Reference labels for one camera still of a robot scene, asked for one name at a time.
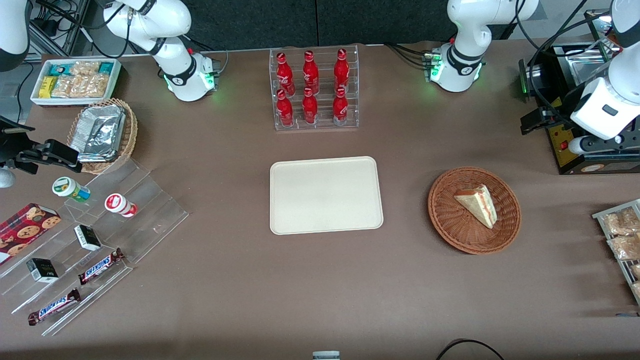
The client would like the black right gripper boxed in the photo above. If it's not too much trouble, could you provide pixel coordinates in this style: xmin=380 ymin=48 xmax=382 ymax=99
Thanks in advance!
xmin=0 ymin=116 xmax=83 ymax=175

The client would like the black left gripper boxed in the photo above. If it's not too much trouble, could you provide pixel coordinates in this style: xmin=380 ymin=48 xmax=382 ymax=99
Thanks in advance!
xmin=520 ymin=106 xmax=574 ymax=136

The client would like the triangular sandwich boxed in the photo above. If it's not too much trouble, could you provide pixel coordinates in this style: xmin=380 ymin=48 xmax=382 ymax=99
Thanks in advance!
xmin=453 ymin=184 xmax=498 ymax=230

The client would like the light tan wicker basket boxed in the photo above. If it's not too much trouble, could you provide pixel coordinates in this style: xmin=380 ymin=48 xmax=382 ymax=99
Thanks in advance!
xmin=66 ymin=98 xmax=139 ymax=175

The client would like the tray of packaged snacks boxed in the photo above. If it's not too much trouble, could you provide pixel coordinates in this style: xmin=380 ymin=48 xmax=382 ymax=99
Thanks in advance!
xmin=592 ymin=198 xmax=640 ymax=307

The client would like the brown round wicker basket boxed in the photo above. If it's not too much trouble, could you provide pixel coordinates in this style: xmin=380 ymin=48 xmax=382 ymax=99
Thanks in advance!
xmin=427 ymin=166 xmax=522 ymax=255

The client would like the cream plastic tray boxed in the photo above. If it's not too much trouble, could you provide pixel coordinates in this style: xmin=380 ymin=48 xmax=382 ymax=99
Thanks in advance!
xmin=269 ymin=156 xmax=384 ymax=236

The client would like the green lidded yogurt cup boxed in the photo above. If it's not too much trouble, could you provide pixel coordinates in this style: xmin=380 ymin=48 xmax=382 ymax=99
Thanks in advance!
xmin=52 ymin=176 xmax=92 ymax=204

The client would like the black machine with yellow panel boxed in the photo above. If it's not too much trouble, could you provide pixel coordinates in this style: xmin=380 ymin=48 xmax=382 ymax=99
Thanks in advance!
xmin=518 ymin=42 xmax=640 ymax=176

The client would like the silver foil package stack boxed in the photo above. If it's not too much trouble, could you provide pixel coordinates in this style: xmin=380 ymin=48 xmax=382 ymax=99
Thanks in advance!
xmin=69 ymin=104 xmax=126 ymax=164

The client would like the red plaid cookie box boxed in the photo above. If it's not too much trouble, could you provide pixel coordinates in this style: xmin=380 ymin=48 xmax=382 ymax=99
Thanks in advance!
xmin=0 ymin=202 xmax=62 ymax=266

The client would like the yellow snack packet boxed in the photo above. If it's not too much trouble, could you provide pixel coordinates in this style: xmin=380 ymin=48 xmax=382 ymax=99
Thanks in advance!
xmin=39 ymin=76 xmax=59 ymax=100

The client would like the clear cracker bag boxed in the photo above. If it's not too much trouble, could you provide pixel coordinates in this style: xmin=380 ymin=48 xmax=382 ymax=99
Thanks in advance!
xmin=77 ymin=74 xmax=111 ymax=99
xmin=70 ymin=60 xmax=101 ymax=77
xmin=51 ymin=75 xmax=83 ymax=99

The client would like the red lidded yogurt cup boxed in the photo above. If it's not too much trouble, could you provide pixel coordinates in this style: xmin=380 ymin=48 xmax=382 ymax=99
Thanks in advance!
xmin=104 ymin=193 xmax=138 ymax=219

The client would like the small black carton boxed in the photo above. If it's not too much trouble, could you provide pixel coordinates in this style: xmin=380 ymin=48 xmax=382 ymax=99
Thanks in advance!
xmin=73 ymin=224 xmax=103 ymax=252
xmin=26 ymin=257 xmax=60 ymax=284

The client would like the white plastic snack bin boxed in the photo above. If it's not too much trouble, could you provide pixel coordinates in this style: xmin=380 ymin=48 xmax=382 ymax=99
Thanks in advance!
xmin=30 ymin=58 xmax=123 ymax=109

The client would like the clear acrylic stepped shelf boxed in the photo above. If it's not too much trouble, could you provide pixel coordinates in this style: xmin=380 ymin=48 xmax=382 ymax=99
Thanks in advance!
xmin=0 ymin=157 xmax=190 ymax=337

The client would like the Snickers chocolate bar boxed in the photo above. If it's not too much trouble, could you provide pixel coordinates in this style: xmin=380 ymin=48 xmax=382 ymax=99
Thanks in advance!
xmin=27 ymin=288 xmax=82 ymax=327
xmin=77 ymin=247 xmax=126 ymax=286

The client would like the red cola bottle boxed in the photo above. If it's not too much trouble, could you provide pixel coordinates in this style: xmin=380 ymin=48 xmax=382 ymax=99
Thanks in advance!
xmin=276 ymin=89 xmax=295 ymax=127
xmin=302 ymin=50 xmax=320 ymax=95
xmin=332 ymin=87 xmax=349 ymax=126
xmin=276 ymin=52 xmax=296 ymax=96
xmin=301 ymin=87 xmax=319 ymax=125
xmin=333 ymin=48 xmax=350 ymax=93

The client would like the clear acrylic bottle rack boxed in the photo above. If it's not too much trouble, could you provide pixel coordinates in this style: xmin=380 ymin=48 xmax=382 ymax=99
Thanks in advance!
xmin=269 ymin=44 xmax=360 ymax=132

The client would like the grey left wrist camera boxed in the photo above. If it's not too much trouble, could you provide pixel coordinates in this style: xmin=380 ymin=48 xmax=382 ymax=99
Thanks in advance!
xmin=567 ymin=134 xmax=628 ymax=157

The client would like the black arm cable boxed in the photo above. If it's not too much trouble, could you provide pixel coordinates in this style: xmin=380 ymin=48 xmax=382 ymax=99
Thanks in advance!
xmin=514 ymin=0 xmax=623 ymax=113

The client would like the aluminium frame stand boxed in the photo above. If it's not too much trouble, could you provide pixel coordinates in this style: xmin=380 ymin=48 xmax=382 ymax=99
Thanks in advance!
xmin=27 ymin=0 xmax=95 ymax=61

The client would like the black base cable bundle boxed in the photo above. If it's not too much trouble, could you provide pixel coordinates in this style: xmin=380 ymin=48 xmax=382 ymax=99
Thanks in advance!
xmin=384 ymin=42 xmax=437 ymax=69
xmin=184 ymin=34 xmax=230 ymax=77

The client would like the black looped cable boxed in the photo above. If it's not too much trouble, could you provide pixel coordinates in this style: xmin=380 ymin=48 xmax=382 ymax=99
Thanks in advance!
xmin=434 ymin=338 xmax=506 ymax=360

